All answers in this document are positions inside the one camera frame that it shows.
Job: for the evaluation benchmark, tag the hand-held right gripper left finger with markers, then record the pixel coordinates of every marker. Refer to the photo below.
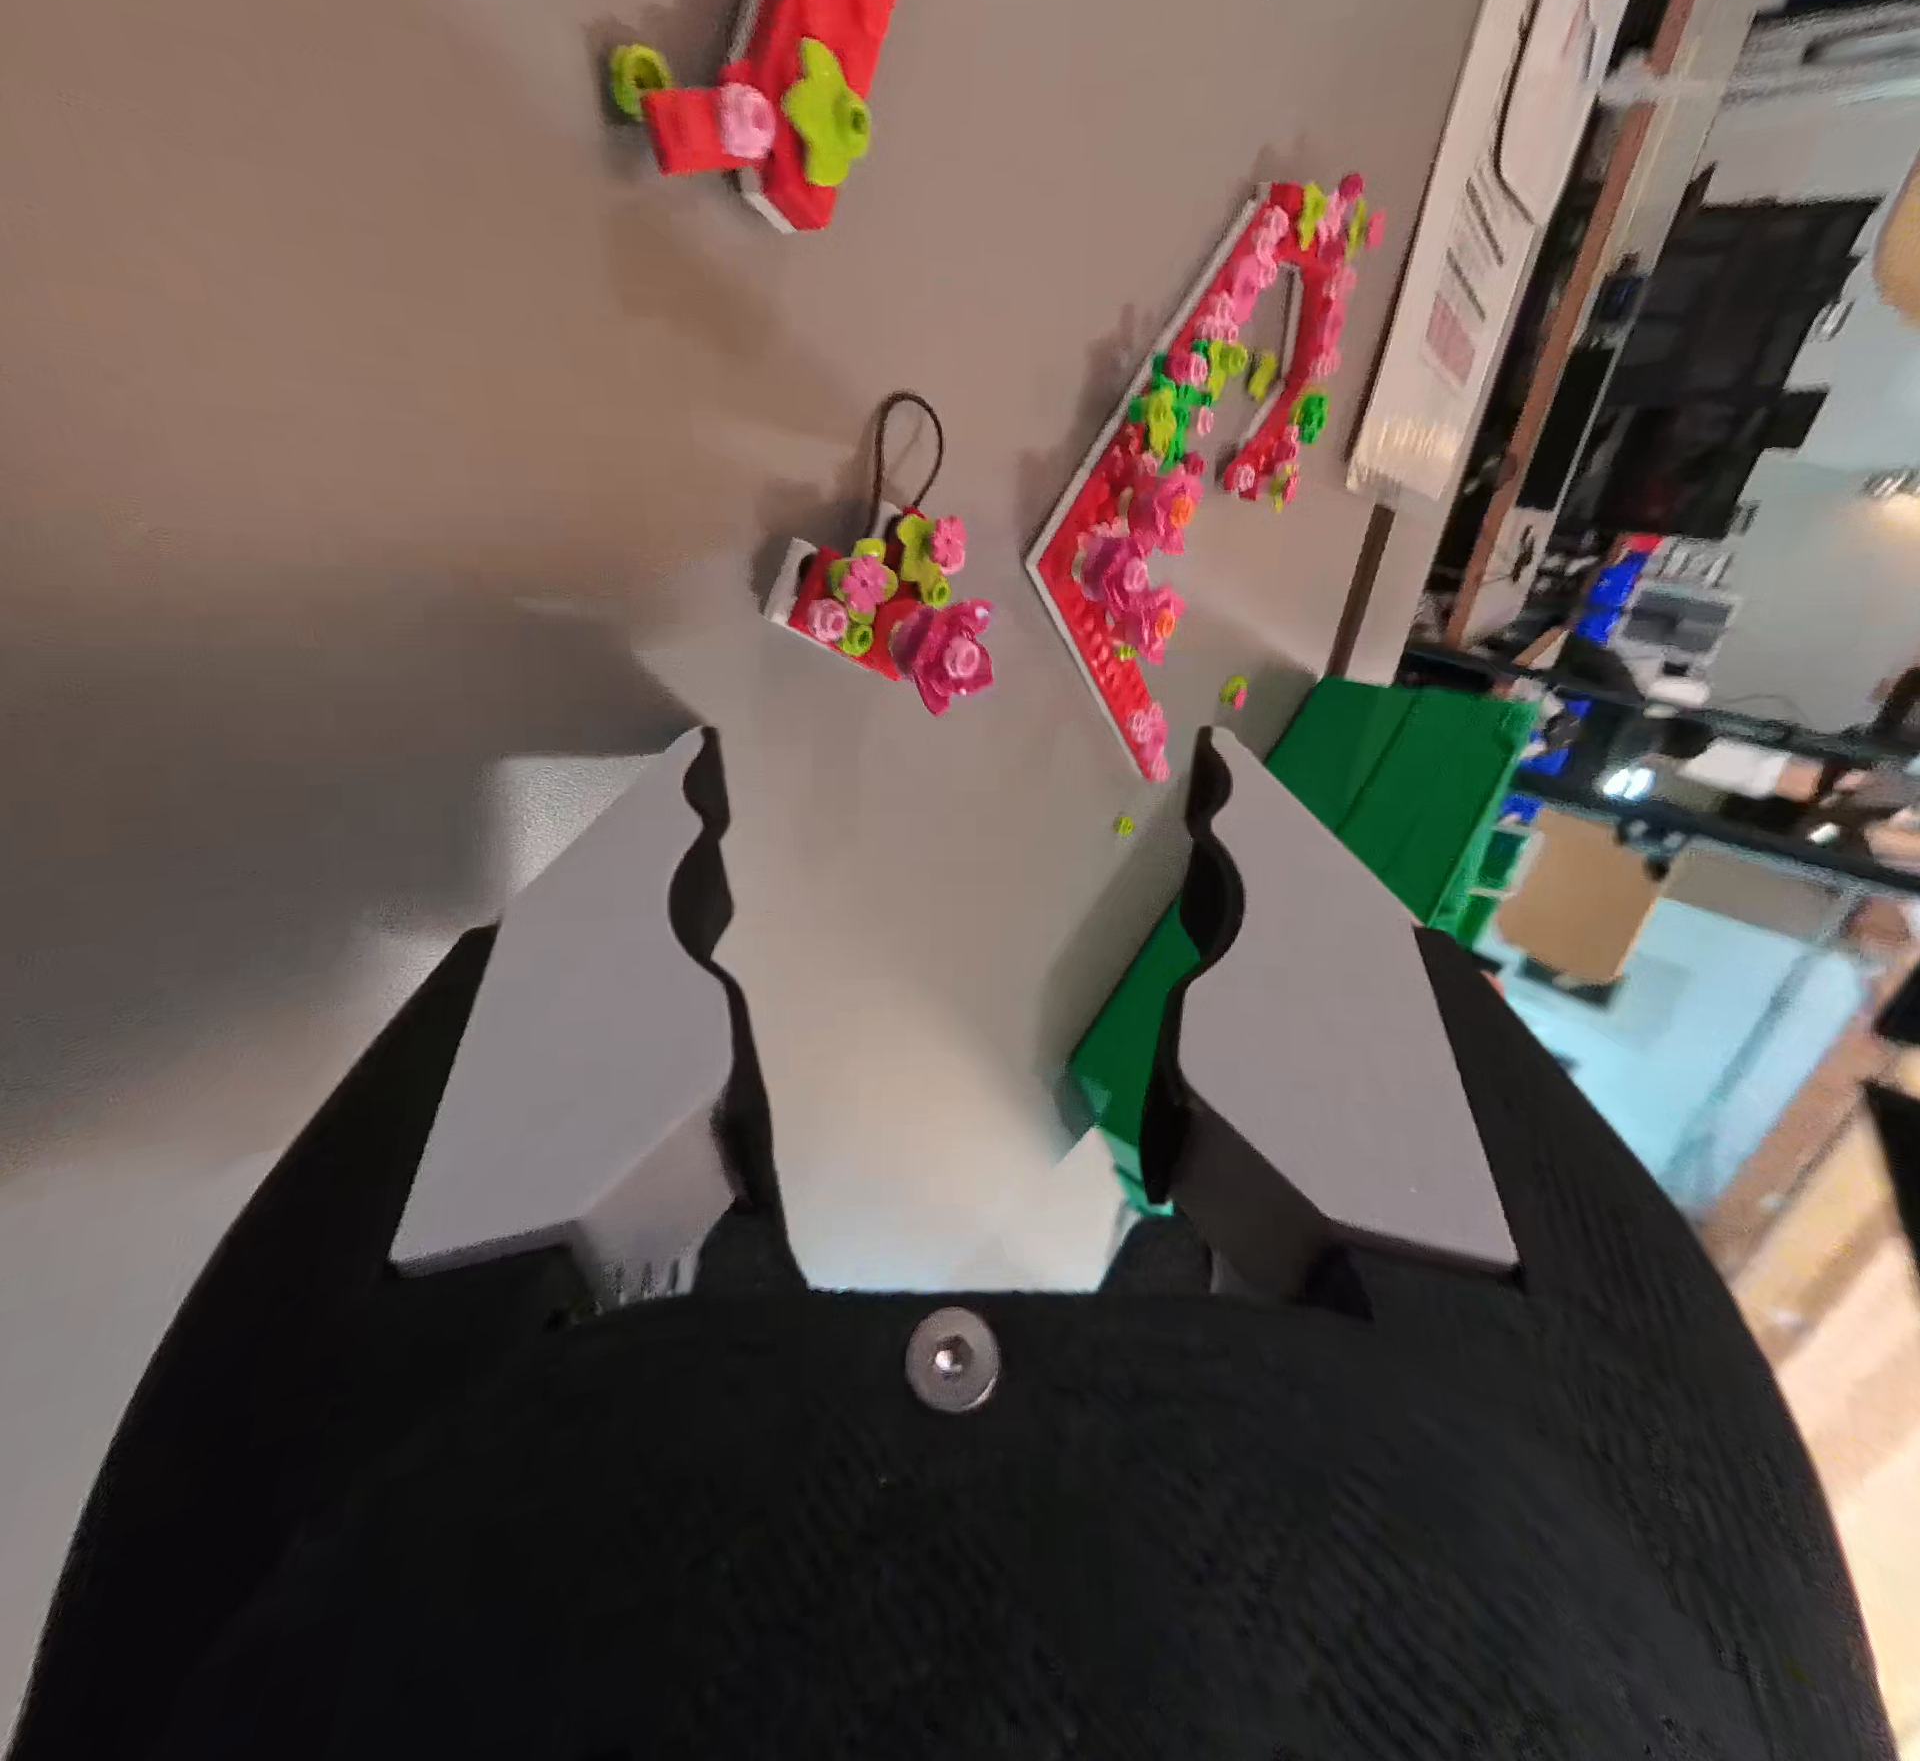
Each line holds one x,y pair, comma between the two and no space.
586,1027

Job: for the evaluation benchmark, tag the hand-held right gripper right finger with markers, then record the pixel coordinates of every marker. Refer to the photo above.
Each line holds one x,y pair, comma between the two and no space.
1328,1041

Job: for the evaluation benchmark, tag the green plastic bin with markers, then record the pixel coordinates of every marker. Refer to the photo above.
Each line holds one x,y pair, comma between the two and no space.
1393,772

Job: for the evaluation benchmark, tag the lime green lego leaf piece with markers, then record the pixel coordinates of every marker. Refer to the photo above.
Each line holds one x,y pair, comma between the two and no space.
637,78

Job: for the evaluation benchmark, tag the rounded light wooden board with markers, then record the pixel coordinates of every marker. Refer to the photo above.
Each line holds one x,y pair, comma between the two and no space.
1574,893

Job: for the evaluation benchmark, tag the white printed instruction sheet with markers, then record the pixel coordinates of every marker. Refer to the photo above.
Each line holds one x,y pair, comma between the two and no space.
1478,291

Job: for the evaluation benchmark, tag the white desk lamp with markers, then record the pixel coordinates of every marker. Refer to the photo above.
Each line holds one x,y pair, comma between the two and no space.
1561,34

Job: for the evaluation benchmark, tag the red lego heart frame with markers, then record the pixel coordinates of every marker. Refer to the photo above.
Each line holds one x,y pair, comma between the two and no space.
1125,562

